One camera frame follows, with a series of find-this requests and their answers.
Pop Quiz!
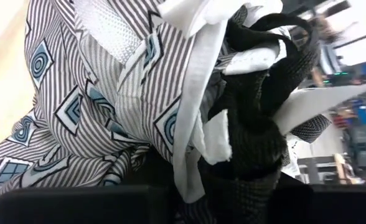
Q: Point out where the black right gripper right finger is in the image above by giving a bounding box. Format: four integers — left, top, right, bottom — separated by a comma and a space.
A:
270, 185, 366, 224

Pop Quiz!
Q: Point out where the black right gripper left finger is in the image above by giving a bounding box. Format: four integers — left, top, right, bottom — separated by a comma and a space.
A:
0, 185, 174, 224

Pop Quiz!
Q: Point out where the grey striped patterned gown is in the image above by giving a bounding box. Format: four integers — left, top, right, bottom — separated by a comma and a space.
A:
0, 0, 333, 224

